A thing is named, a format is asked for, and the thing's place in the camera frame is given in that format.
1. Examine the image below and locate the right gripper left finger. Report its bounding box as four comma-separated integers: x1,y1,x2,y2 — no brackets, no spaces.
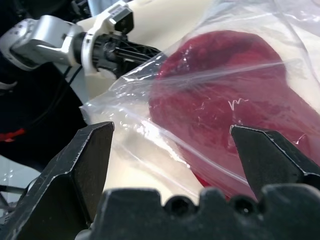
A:
0,121,116,240

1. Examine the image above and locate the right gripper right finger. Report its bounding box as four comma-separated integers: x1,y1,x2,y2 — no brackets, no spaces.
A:
229,124,320,201

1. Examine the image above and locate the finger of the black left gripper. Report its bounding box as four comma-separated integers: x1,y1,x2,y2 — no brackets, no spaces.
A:
126,41,163,66

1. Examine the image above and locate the clear plastic bag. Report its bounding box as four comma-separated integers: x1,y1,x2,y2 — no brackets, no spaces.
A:
79,0,320,202

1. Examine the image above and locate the red cap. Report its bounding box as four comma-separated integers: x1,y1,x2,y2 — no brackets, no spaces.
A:
148,29,320,201

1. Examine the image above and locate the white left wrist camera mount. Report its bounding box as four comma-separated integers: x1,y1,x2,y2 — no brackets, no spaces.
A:
81,0,135,79

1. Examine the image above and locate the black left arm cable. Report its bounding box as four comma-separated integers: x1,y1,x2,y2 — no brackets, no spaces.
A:
37,65,84,126

